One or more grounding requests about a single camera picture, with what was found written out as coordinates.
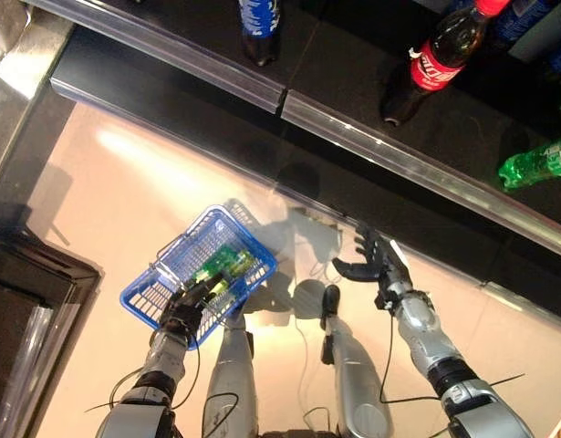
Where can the Coca-Cola bottle red cap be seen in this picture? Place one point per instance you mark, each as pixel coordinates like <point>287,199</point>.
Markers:
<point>437,68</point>

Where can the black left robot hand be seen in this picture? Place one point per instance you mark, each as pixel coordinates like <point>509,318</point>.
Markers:
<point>184,310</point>

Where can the silver left robot leg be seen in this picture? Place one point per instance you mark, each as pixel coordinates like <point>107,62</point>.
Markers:
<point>230,383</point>

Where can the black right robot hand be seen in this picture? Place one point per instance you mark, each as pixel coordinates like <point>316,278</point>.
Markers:
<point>385,267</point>

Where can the blue plastic shopping basket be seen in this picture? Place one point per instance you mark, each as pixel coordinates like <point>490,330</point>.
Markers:
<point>207,237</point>

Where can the dark low cabinet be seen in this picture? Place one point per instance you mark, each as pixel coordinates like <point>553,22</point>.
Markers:
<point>34,319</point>

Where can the black shelf clear price rail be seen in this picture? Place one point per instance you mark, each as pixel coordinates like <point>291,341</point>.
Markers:
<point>170,100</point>
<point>344,68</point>

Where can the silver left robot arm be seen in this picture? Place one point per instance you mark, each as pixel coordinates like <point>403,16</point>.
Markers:
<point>163,360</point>

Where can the silver right robot leg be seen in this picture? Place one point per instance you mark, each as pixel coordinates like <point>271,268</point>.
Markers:
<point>357,383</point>

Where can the silver robot leg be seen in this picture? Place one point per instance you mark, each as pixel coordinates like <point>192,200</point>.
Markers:
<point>357,383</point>
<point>230,383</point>

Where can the green Sprite bottle yellow cap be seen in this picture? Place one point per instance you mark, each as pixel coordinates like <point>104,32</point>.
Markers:
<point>218,260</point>
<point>535,164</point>

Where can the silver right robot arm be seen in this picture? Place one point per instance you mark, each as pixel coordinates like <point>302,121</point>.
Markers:
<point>421,328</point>

